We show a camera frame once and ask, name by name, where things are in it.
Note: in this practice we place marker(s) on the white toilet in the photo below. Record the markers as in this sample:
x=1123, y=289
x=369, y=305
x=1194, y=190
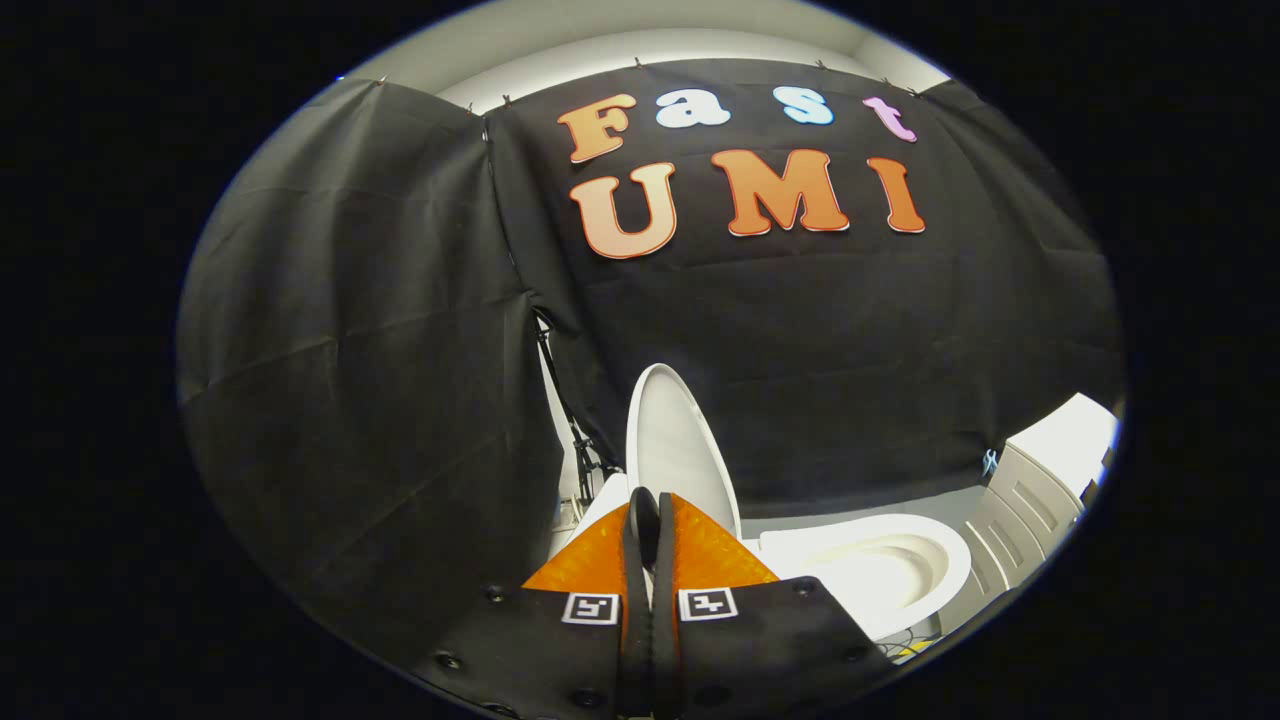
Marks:
x=880, y=575

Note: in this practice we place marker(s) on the white drawer cabinet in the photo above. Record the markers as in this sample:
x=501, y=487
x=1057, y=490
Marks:
x=1020, y=500

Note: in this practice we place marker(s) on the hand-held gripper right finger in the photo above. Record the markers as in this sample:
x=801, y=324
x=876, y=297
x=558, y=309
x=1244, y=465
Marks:
x=760, y=650

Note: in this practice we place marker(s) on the white toilet lid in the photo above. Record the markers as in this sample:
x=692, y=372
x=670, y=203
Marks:
x=680, y=440

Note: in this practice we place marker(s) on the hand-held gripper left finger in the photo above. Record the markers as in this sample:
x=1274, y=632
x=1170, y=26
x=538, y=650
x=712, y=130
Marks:
x=540, y=650

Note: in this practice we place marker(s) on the black backdrop cloth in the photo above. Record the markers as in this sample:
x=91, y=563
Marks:
x=800, y=350

